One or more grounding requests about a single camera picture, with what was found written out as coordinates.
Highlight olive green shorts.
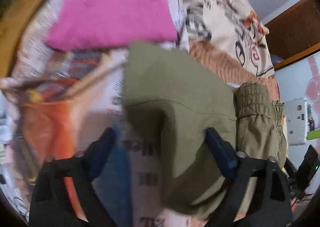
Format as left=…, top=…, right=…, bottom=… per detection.
left=123, top=42, right=287, bottom=220

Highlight white mini fridge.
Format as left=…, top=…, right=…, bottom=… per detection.
left=284, top=98, right=308, bottom=146

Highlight newspaper print bed blanket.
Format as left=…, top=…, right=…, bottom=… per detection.
left=1, top=0, right=286, bottom=226

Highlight wooden wardrobe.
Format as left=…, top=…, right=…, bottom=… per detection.
left=266, top=0, right=320, bottom=70

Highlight pink folded garment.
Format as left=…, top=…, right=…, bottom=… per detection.
left=45, top=0, right=177, bottom=51

